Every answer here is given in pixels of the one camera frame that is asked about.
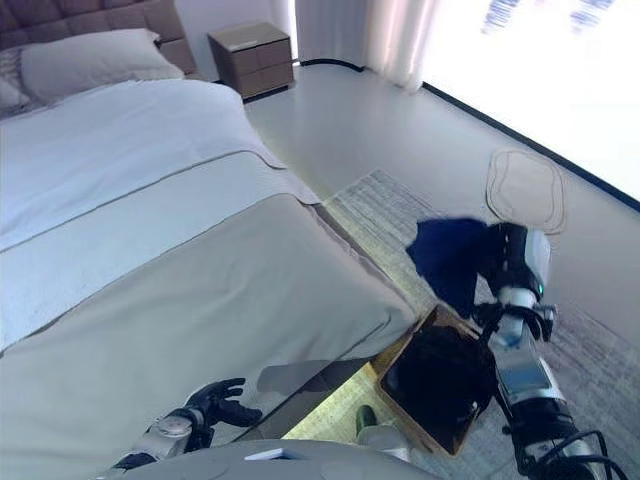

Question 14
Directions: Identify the white sheer curtain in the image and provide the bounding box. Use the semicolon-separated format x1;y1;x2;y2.
294;0;441;94

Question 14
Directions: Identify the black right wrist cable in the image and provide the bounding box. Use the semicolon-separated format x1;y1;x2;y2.
472;299;631;480

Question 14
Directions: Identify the upholstered bed base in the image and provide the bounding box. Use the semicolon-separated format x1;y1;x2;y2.
234;357;421;444

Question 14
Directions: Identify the black garment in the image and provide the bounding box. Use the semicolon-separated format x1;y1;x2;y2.
387;324;499;444

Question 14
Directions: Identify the blue shirt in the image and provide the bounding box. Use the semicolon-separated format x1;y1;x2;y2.
404;215;496;321

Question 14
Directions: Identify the plain white pillow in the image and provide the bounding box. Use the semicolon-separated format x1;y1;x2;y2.
19;28;185;104

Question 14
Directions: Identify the white duvet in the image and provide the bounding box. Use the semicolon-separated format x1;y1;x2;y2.
0;79;324;351

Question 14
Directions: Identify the oval beige floor mat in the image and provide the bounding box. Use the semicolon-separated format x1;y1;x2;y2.
484;148;570;235

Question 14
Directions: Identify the bright large window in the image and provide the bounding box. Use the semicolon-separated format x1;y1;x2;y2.
422;0;640;199

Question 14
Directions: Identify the brown tufted headboard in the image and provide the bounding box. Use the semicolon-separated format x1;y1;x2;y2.
0;0;197;76

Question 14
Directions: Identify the black window base trim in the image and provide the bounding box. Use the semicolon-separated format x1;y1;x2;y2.
294;58;640;211

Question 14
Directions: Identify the brown wooden nightstand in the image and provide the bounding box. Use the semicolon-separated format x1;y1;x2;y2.
207;20;295;101

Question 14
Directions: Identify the brown wicker basket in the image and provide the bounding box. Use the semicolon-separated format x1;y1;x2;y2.
374;303;501;457

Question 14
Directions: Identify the grey patterned pillow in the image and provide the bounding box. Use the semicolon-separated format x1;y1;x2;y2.
0;47;36;119

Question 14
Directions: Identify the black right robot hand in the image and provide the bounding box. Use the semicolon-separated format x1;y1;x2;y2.
479;222;552;297

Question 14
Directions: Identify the grey robot torso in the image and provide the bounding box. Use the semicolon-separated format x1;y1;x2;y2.
99;438;451;480

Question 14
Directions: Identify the silver right robot leg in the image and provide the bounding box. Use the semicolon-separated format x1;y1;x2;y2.
355;404;414;461

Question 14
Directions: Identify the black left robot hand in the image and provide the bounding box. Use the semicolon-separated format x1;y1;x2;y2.
184;378;264;430

